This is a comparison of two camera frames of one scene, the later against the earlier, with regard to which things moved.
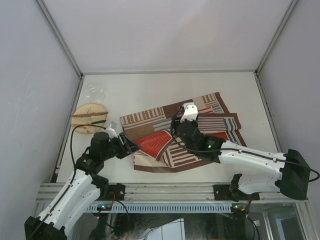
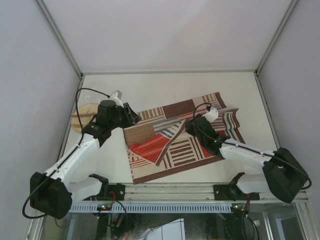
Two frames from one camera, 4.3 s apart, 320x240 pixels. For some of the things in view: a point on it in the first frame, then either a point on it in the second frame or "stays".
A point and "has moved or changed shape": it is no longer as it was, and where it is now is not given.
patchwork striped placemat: x=161 y=149 has moved or changed shape
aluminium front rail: x=152 y=192 stays
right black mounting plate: x=222 y=192 stays
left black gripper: x=128 y=147 -> x=131 y=117
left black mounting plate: x=119 y=189 stays
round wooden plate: x=87 y=109 stays
